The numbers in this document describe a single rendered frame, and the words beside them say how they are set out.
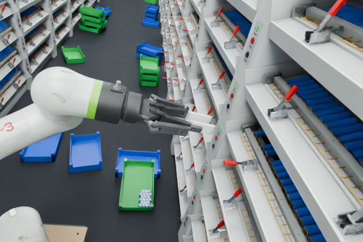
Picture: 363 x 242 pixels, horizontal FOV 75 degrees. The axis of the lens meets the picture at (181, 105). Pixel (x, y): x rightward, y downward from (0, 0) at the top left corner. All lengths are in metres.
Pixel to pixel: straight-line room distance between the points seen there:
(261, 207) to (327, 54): 0.38
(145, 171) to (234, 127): 0.98
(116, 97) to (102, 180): 1.22
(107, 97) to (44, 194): 1.24
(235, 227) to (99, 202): 0.99
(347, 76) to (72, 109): 0.51
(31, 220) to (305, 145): 0.82
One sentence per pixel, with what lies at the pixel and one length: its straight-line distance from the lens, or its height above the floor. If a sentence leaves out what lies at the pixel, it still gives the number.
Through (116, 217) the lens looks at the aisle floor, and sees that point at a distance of 1.57.
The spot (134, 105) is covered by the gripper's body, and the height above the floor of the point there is 1.05.
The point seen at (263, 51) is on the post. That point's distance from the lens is 0.70.
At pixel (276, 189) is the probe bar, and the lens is 0.67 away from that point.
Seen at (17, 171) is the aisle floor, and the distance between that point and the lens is 1.87.
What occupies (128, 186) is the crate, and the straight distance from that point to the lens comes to 1.63.
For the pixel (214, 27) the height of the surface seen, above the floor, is 1.07.
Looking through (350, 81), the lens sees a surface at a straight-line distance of 0.44.
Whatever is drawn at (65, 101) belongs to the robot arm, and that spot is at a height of 1.06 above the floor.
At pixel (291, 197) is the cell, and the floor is 0.92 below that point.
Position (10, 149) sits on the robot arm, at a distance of 0.69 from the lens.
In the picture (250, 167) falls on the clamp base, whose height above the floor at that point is 0.89.
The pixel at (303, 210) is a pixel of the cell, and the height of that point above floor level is 0.93.
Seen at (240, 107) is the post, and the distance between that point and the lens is 0.77.
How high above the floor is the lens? 1.37
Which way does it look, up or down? 34 degrees down
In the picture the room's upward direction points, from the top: 13 degrees clockwise
